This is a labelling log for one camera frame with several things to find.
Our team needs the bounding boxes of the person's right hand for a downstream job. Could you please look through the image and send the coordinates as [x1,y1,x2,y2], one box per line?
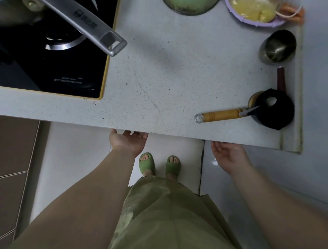
[211,141,253,175]

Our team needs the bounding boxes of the person's left hand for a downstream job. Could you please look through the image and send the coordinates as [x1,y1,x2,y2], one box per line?
[109,128,149,157]

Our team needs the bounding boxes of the person's left forearm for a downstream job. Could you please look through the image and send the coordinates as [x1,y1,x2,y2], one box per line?
[8,147,136,249]

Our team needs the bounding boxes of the person's right forearm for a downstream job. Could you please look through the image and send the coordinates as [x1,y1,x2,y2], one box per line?
[228,160,328,249]

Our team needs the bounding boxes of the green left slipper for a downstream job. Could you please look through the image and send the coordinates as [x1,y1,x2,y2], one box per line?
[138,152,156,177]

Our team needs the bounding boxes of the green slipper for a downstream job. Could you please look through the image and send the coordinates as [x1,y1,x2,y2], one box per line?
[165,155,181,180]
[138,152,156,177]

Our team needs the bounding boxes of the green right slipper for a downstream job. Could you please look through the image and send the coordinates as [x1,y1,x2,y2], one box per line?
[165,155,181,180]

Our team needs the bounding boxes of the tan round lid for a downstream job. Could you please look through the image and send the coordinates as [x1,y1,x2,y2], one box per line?
[248,91,265,109]

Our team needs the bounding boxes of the green skirt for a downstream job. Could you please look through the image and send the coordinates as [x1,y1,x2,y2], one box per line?
[109,175,243,249]

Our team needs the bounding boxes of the black glass gas stove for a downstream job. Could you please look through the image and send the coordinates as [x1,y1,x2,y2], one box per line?
[0,0,121,100]

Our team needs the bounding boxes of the brown cabinet drawers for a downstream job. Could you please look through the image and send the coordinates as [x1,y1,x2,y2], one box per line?
[0,115,41,249]

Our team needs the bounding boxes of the steel cup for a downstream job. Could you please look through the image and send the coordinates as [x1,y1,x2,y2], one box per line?
[258,29,297,65]

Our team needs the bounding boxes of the purple plate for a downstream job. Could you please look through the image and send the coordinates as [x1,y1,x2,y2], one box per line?
[224,0,287,28]

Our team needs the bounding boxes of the bag of yellow food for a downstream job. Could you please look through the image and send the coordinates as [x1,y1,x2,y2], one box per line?
[228,0,280,23]

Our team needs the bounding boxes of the green bowl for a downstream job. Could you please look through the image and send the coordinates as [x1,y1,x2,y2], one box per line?
[163,0,220,16]

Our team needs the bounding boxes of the orange carrots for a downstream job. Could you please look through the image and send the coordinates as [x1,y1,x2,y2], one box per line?
[278,3,306,24]

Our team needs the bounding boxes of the yellow wooden handled knife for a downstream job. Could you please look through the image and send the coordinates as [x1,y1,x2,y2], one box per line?
[194,105,261,124]

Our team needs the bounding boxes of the black pot with brown handle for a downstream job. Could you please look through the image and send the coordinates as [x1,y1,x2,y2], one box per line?
[252,66,295,131]

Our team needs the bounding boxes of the steel stove burner ring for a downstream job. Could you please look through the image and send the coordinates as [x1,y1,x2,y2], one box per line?
[44,30,88,51]

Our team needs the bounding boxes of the steel pan with long handle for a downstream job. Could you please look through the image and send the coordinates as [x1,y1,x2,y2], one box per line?
[0,0,128,57]

